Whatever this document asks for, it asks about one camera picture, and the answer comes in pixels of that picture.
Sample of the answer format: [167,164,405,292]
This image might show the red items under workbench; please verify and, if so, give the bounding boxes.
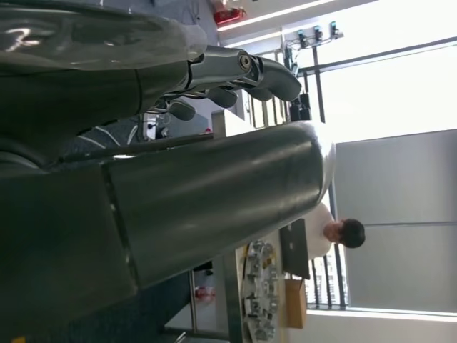
[194,285,216,302]

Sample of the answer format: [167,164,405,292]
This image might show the person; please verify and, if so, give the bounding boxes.
[303,203,366,262]

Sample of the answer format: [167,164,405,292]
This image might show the red wall box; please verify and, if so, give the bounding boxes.
[213,6,248,26]

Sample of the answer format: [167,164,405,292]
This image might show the black mounted camera device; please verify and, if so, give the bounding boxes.
[288,92,312,123]

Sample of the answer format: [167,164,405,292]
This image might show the black case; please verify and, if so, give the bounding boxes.
[278,218,311,280]

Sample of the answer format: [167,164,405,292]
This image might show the black window grille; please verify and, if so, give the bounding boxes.
[306,184,350,309]

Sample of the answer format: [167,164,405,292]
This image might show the row of small cameras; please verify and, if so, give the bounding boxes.
[296,20,345,49]

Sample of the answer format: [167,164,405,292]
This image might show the cardboard box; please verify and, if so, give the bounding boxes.
[284,279,308,330]

